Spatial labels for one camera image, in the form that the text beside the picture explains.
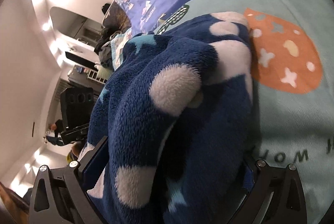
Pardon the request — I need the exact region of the navy fleece star garment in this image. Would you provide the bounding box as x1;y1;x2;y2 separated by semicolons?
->
85;12;253;223

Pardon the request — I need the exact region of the dark clothes pile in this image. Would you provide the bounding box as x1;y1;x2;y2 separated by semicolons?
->
94;27;122;70

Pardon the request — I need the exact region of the white ladder shelf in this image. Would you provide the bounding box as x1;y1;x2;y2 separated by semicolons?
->
87;69;107;84

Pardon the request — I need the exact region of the light printed quilt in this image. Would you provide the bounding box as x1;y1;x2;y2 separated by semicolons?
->
110;28;133;70

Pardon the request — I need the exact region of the dark patterned pillow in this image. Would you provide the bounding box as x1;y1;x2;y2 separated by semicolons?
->
101;1;131;33

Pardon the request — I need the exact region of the teal printed bed blanket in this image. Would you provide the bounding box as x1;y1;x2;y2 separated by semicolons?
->
157;0;333;223

